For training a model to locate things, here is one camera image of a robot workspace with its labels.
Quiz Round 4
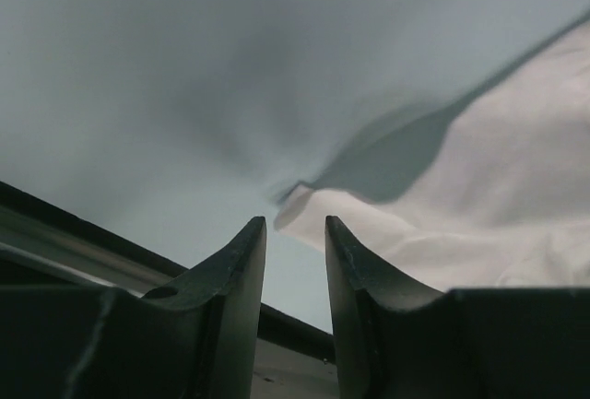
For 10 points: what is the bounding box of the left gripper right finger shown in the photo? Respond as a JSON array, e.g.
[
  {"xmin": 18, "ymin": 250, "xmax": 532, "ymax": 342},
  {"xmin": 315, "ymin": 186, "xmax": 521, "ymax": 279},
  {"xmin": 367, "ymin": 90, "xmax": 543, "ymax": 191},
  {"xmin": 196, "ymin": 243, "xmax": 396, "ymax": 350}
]
[{"xmin": 324, "ymin": 216, "xmax": 442, "ymax": 398}]

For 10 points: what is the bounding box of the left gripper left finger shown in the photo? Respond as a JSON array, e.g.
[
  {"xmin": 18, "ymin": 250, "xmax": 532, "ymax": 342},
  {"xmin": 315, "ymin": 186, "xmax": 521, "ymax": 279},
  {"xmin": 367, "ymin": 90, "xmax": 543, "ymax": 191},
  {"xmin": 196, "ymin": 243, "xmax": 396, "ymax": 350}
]
[{"xmin": 143, "ymin": 217, "xmax": 266, "ymax": 398}]

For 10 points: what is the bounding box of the white robot print t-shirt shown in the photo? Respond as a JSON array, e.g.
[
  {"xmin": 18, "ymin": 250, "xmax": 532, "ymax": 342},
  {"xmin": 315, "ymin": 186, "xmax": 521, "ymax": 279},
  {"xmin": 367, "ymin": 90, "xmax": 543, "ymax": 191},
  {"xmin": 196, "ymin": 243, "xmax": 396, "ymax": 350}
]
[{"xmin": 275, "ymin": 23, "xmax": 589, "ymax": 291}]

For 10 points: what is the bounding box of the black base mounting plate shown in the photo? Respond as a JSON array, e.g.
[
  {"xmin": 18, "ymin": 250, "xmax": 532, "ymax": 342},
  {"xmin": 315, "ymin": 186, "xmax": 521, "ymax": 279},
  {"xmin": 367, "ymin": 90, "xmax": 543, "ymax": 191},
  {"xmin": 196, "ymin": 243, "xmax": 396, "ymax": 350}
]
[{"xmin": 1, "ymin": 182, "xmax": 336, "ymax": 363}]

